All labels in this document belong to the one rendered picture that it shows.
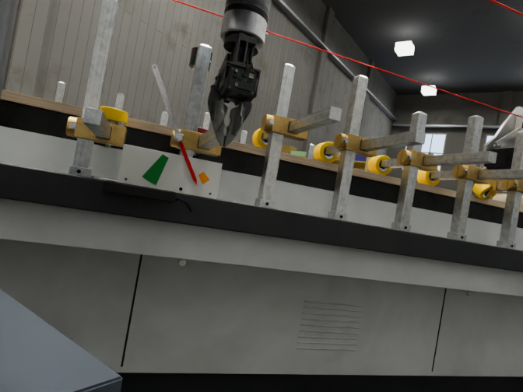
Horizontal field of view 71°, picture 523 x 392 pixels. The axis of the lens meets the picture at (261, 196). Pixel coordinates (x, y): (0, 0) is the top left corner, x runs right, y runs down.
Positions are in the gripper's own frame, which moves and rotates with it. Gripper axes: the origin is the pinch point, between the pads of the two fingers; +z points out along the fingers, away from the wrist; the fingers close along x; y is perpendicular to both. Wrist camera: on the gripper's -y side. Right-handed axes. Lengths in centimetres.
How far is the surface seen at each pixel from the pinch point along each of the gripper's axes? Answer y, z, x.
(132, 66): -510, -168, -50
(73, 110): -46, -7, -36
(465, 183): -26, -8, 94
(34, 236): -28, 28, -37
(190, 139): -25.0, -2.7, -3.9
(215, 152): -25.1, -0.8, 3.4
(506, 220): -28, 2, 119
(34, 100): -46, -8, -46
